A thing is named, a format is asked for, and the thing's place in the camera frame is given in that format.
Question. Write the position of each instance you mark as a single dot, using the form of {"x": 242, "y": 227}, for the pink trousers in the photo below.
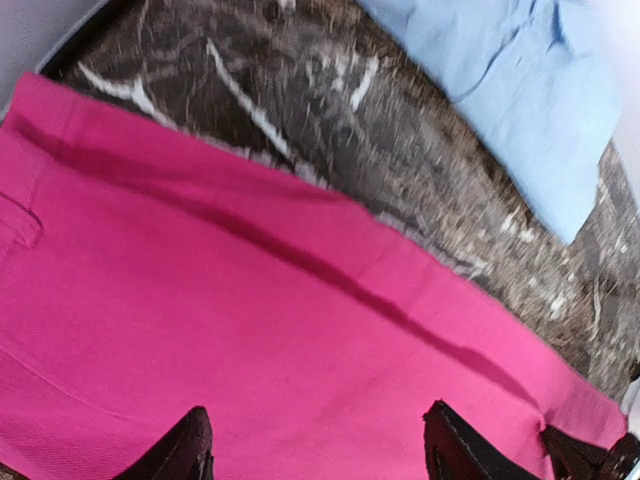
{"x": 145, "y": 272}

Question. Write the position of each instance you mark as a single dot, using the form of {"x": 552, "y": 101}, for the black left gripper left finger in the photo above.
{"x": 184, "y": 452}

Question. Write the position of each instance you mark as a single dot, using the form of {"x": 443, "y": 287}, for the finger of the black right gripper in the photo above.
{"x": 574, "y": 459}

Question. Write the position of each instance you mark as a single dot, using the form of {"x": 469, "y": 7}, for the folded light blue shirt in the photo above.
{"x": 532, "y": 80}

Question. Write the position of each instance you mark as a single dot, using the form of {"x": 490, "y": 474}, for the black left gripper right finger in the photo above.
{"x": 455, "y": 450}

